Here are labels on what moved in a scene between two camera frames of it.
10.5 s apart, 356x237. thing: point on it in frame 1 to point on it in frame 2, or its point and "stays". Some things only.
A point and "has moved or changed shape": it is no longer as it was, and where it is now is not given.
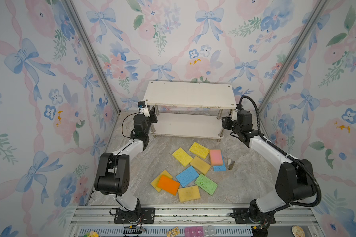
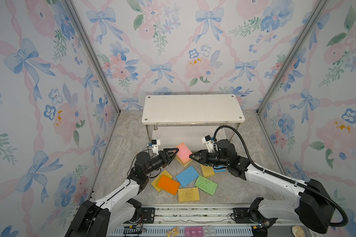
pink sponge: (215, 157) has moved or changed shape
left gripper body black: (153, 119) to (157, 162)
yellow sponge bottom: (189, 193) stays
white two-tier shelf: (190, 109) has moved or changed shape
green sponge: (206, 184) stays
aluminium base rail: (90, 220) stays
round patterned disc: (297, 231) stays
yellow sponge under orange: (155, 183) stays
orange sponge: (168, 184) stays
